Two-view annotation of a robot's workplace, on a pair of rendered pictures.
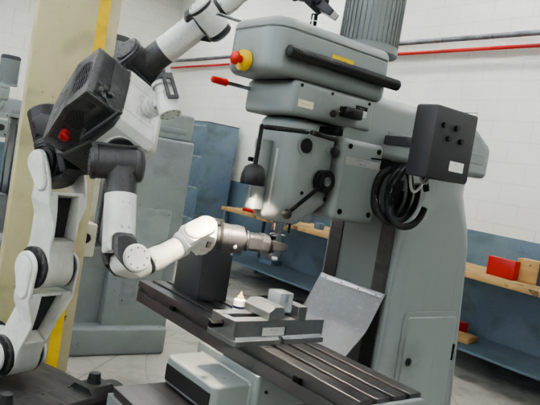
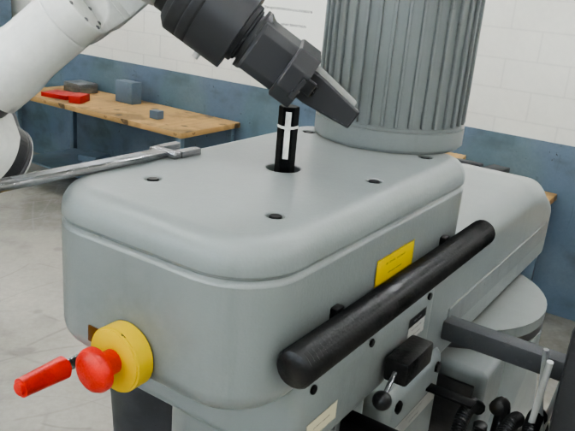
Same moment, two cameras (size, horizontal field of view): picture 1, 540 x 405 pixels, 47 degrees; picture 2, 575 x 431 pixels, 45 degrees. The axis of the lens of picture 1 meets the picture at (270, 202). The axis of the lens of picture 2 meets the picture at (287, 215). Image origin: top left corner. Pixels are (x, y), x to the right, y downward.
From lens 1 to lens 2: 1.42 m
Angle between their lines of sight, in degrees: 25
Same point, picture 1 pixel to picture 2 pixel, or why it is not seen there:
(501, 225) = not seen: hidden behind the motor
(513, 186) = not seen: hidden behind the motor
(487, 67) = not seen: outside the picture
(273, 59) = (237, 386)
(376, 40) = (432, 129)
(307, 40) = (325, 280)
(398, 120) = (463, 273)
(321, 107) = (352, 392)
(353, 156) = (401, 417)
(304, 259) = (138, 147)
